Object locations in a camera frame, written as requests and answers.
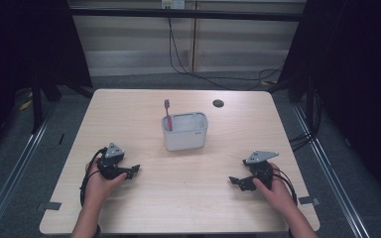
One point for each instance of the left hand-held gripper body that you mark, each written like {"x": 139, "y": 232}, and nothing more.
{"x": 110, "y": 160}

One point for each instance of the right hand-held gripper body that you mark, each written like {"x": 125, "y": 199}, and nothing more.
{"x": 261, "y": 170}

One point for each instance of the grey rectangular holder cup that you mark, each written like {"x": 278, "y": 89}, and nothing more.
{"x": 185, "y": 134}

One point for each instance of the red toothbrush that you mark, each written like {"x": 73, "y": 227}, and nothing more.
{"x": 168, "y": 114}

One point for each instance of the person's right hand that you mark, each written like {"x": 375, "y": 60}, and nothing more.
{"x": 278, "y": 195}

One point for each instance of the person's left hand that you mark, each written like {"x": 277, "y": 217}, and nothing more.
{"x": 101, "y": 188}

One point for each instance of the grey tape strip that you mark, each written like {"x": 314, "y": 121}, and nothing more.
{"x": 49, "y": 206}
{"x": 309, "y": 200}

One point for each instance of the round black table grommet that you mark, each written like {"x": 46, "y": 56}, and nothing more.
{"x": 218, "y": 103}

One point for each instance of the black metal stand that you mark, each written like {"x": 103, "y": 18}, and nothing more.
{"x": 37, "y": 109}

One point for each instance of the black curtain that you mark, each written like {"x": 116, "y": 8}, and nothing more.
{"x": 23, "y": 46}
{"x": 357, "y": 66}

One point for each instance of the metal floor rail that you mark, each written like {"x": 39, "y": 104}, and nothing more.
{"x": 10, "y": 185}
{"x": 334, "y": 178}

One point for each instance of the black horizontal frame bar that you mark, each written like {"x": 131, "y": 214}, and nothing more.
{"x": 185, "y": 14}

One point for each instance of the white wall socket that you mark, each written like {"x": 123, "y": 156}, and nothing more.
{"x": 173, "y": 4}

